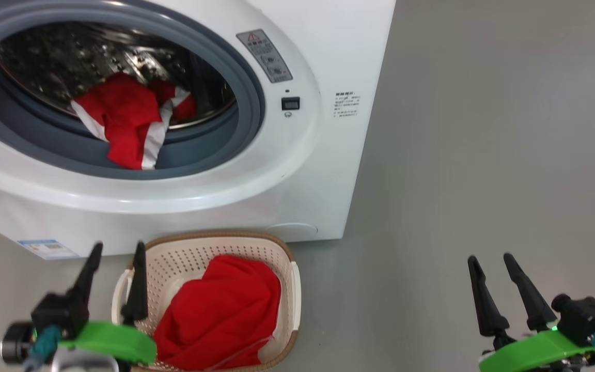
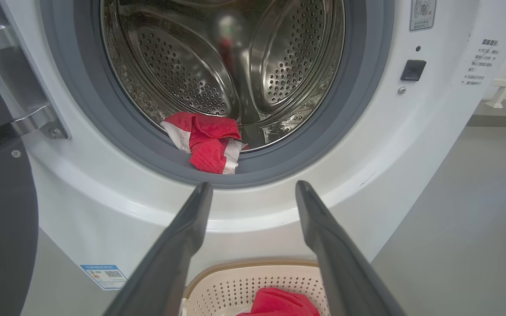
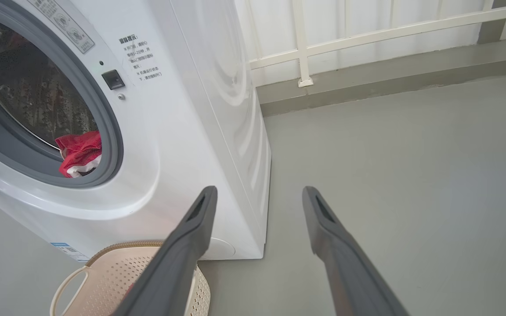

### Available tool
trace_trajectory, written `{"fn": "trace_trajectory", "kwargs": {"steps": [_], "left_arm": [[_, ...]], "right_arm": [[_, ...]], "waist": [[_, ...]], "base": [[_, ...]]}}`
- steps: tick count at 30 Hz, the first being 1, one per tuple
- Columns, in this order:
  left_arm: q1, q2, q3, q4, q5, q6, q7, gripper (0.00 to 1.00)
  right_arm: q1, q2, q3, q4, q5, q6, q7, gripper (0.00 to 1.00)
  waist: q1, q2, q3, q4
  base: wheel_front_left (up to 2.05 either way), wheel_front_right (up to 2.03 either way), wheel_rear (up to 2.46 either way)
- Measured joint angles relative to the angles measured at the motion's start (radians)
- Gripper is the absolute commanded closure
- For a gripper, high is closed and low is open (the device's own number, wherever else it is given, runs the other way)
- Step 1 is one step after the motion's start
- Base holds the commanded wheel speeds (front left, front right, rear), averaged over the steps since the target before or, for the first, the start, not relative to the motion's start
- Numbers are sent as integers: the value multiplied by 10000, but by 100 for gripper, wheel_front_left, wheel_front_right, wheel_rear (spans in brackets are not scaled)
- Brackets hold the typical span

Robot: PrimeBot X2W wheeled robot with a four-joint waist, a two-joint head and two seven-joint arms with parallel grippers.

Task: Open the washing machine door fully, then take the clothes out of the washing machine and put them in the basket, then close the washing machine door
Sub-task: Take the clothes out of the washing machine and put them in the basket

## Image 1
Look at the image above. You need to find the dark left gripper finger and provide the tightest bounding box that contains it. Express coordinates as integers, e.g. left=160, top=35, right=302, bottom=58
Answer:
left=65, top=242, right=103, bottom=312
left=121, top=241, right=148, bottom=326

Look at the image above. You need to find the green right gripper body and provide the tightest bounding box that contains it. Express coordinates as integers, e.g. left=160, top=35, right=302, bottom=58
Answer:
left=478, top=329, right=595, bottom=372

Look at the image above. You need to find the red garment with white stripes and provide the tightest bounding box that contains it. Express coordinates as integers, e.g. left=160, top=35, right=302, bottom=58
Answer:
left=71, top=72, right=197, bottom=170

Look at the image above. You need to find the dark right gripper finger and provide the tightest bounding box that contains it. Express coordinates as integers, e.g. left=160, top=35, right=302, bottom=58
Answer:
left=467, top=256, right=511, bottom=336
left=503, top=253, right=557, bottom=331

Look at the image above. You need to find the grey warning sticker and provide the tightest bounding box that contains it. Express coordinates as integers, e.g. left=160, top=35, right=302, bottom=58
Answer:
left=236, top=29, right=293, bottom=84

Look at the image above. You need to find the blue energy label sticker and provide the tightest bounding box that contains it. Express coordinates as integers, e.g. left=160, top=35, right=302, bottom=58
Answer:
left=18, top=239, right=79, bottom=260

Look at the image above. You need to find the white front-load washing machine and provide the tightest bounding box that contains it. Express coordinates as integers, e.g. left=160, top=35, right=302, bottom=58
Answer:
left=0, top=0, right=396, bottom=259

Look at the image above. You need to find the teal left cable connector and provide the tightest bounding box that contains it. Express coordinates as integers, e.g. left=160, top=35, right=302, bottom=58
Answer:
left=24, top=325, right=63, bottom=370

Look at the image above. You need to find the round white filter cover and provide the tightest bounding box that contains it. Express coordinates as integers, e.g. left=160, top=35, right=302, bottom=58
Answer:
left=267, top=222, right=319, bottom=237

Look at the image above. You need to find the stainless steel washing machine drum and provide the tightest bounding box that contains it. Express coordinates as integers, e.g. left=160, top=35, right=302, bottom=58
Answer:
left=0, top=22, right=236, bottom=130

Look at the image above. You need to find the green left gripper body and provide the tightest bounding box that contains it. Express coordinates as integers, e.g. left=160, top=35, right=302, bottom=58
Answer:
left=52, top=321, right=158, bottom=372

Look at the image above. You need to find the cream perforated laundry basket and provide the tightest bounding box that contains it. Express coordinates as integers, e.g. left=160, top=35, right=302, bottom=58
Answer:
left=112, top=231, right=302, bottom=372

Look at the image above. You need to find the plain red garment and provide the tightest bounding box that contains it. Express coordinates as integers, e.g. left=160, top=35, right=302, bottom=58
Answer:
left=153, top=255, right=281, bottom=371

